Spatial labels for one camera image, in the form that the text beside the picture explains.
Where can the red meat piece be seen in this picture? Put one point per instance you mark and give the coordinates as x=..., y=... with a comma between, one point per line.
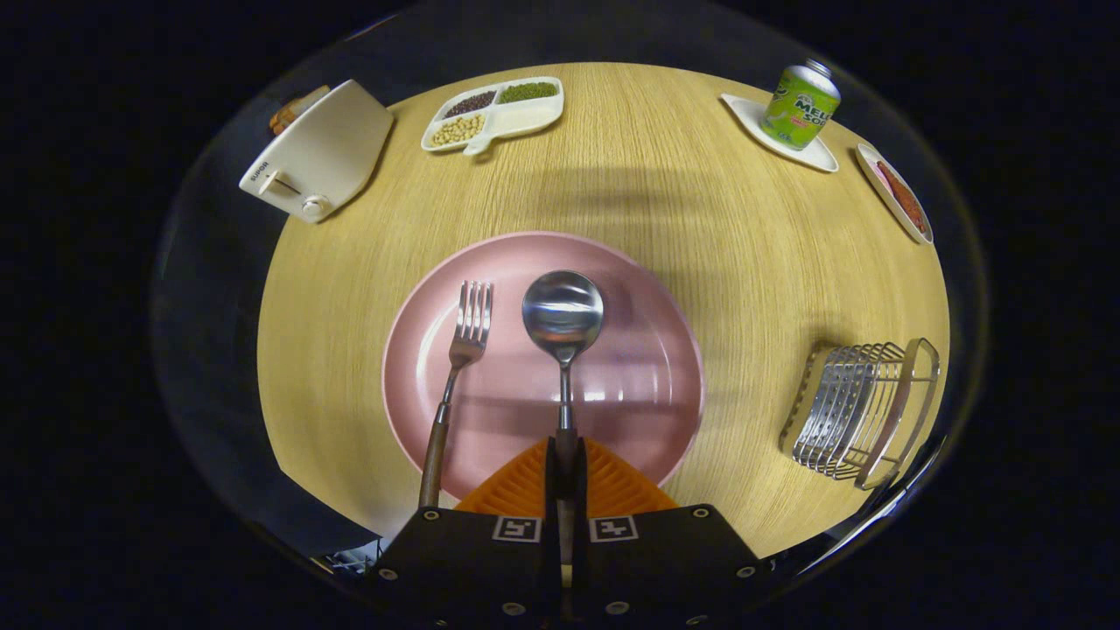
x=906, y=199

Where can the pink round plate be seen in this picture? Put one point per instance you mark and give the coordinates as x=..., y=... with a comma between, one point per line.
x=639, y=367

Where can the pile of dark red beans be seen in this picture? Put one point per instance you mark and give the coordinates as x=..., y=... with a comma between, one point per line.
x=470, y=104

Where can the white toaster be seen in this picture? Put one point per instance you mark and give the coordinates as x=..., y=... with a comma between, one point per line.
x=324, y=153

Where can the pile of yellow soybeans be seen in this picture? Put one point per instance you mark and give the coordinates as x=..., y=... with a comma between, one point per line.
x=458, y=129

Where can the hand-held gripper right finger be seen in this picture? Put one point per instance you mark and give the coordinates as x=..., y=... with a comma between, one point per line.
x=581, y=499

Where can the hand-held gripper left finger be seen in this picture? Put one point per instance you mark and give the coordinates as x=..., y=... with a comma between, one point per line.
x=551, y=499

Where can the white divided dish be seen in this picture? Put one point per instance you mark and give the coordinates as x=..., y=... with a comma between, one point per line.
x=525, y=115

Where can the small white oval bowl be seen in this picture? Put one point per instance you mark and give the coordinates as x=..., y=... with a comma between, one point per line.
x=875, y=171

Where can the pile of green beans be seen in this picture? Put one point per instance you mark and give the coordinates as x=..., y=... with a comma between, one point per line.
x=528, y=91

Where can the white square coaster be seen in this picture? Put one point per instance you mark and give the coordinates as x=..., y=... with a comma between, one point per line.
x=809, y=156

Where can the green drink bottle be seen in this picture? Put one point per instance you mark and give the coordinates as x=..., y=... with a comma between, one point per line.
x=798, y=107

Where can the toast bread slice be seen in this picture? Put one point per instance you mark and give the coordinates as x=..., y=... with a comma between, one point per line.
x=284, y=121
x=308, y=98

